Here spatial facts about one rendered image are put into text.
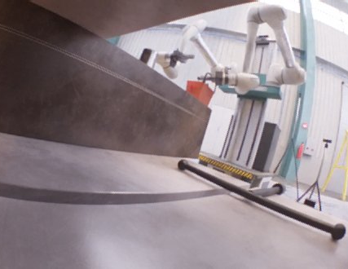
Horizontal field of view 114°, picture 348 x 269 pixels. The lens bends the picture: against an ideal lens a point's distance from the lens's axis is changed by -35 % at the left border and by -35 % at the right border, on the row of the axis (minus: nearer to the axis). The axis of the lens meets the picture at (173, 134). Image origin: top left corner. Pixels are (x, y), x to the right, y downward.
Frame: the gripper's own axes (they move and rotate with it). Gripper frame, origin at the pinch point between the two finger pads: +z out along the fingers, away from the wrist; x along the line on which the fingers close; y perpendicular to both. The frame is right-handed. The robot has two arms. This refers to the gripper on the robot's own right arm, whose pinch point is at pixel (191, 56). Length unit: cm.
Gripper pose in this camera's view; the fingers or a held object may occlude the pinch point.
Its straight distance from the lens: 134.0
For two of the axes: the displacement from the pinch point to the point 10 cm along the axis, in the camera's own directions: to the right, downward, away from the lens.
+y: 2.9, -9.6, -0.1
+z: 7.7, 2.4, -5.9
